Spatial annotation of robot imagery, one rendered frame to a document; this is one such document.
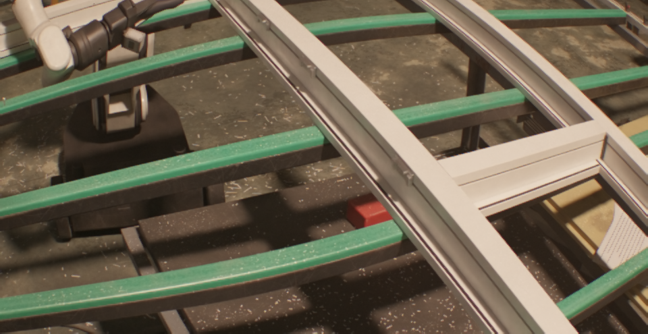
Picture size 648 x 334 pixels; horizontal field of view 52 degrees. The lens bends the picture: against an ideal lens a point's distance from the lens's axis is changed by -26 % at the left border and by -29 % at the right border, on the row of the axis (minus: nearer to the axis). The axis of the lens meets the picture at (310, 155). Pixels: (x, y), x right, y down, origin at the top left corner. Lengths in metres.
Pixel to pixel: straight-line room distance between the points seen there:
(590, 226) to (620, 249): 0.12
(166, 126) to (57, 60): 1.23
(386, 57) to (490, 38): 1.90
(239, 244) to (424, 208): 0.50
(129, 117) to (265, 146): 1.26
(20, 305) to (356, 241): 0.50
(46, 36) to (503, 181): 0.88
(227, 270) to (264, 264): 0.05
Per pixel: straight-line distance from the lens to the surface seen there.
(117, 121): 2.49
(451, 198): 1.07
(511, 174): 1.18
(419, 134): 1.38
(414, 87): 3.28
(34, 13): 1.56
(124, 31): 1.58
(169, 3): 1.62
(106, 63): 2.23
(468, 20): 1.67
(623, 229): 1.62
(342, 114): 1.27
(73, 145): 2.62
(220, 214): 1.59
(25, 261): 2.43
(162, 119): 2.69
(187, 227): 1.55
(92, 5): 1.72
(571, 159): 1.28
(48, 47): 1.50
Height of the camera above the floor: 1.55
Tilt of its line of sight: 33 degrees down
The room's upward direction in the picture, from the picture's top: 3 degrees clockwise
